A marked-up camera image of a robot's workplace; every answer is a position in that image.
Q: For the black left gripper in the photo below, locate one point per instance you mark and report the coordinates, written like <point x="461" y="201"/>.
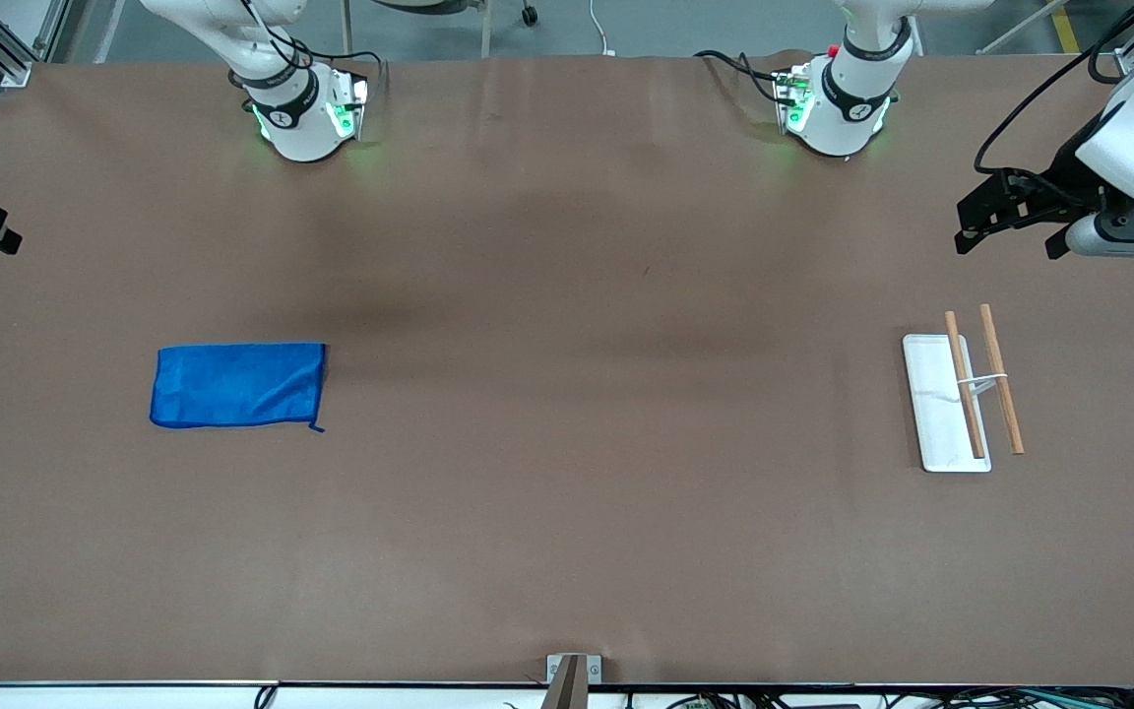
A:
<point x="1062" y="182"/>

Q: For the blue microfibre towel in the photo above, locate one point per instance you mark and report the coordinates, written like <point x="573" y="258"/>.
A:
<point x="237" y="386"/>

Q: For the white towel rack wooden rods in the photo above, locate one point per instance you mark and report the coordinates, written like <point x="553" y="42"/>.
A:
<point x="941" y="433"/>

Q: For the brown table cover sheet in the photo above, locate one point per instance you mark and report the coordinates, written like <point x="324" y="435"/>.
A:
<point x="567" y="443"/>

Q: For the office chair base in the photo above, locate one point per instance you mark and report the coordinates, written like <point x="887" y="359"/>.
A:
<point x="486" y="30"/>

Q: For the small metal table bracket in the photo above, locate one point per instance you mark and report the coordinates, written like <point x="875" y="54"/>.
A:
<point x="595" y="670"/>

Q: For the brown camera pole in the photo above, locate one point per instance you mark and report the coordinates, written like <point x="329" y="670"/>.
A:
<point x="567" y="689"/>

